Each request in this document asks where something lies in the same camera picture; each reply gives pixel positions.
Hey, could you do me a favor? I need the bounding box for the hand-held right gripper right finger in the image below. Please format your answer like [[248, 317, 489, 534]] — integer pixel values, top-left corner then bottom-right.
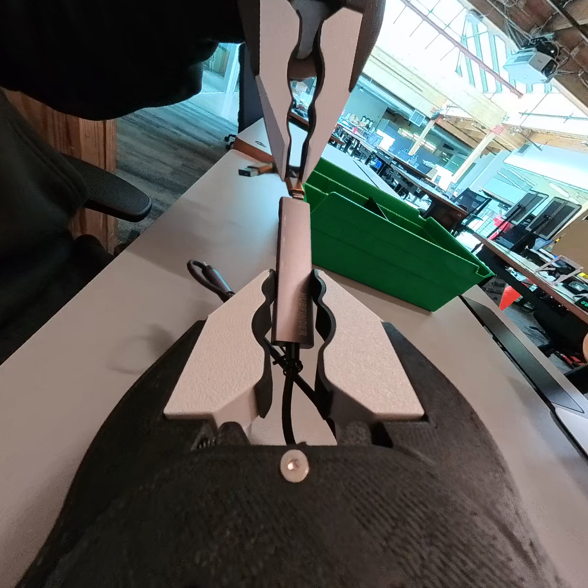
[[314, 269, 426, 428]]

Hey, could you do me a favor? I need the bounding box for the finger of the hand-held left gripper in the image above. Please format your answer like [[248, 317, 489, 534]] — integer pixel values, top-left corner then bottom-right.
[[300, 6, 366, 183], [254, 0, 303, 181]]

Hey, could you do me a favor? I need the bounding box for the white ceiling projector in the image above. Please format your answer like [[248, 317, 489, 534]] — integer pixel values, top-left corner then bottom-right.
[[503, 40, 560, 84]]

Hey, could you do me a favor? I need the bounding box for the grey desk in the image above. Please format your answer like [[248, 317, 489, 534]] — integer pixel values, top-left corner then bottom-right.
[[0, 146, 588, 588]]

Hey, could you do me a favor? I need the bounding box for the black plug orange cable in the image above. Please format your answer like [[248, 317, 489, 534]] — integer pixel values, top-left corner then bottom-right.
[[238, 163, 282, 181]]

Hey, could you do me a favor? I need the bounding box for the long wooden table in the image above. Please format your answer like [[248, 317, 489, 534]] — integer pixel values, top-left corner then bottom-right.
[[475, 233, 588, 324]]

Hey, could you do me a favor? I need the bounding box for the silver grey USB hub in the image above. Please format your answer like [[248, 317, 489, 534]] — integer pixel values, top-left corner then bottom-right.
[[270, 196, 319, 446]]

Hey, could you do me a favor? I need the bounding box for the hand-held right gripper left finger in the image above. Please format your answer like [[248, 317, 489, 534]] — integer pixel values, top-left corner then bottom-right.
[[163, 269, 277, 425]]

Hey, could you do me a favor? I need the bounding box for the black office chair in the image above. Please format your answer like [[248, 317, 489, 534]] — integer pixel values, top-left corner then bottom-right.
[[0, 89, 153, 354]]

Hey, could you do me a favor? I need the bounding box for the green plastic bin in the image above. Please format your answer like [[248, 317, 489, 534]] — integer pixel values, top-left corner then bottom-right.
[[303, 157, 496, 313]]

